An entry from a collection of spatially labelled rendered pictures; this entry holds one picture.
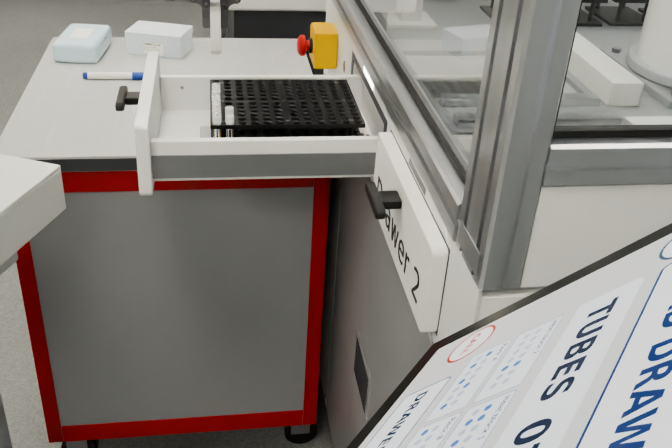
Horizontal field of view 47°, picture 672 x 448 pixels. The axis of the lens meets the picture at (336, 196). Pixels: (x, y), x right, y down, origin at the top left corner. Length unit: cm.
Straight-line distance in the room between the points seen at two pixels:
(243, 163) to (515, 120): 53
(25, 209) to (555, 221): 71
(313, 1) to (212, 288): 82
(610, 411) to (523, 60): 35
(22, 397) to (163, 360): 52
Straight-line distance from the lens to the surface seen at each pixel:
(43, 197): 114
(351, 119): 113
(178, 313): 153
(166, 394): 167
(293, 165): 109
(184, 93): 130
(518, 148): 65
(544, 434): 35
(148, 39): 177
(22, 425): 196
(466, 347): 54
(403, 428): 48
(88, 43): 174
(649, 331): 37
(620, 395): 33
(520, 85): 62
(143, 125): 104
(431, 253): 79
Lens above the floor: 136
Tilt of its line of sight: 30 degrees down
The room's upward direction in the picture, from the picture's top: 4 degrees clockwise
